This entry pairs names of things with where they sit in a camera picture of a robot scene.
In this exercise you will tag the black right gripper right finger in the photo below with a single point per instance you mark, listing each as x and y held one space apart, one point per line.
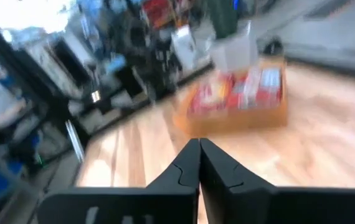
274 205

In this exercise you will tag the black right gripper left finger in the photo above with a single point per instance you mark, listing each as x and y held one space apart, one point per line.
134 205

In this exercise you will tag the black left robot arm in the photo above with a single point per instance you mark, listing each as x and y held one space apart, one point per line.
162 62

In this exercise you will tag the orange wooden basket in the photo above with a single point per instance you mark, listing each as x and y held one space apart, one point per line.
233 121

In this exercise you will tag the white plant pot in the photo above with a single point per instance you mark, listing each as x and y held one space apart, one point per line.
233 53

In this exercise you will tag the green cactus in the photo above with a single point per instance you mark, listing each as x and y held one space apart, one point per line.
227 18

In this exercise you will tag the silver metal rail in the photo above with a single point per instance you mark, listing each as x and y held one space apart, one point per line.
74 141

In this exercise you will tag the black aluminium table frame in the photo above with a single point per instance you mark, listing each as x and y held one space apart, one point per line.
127 82

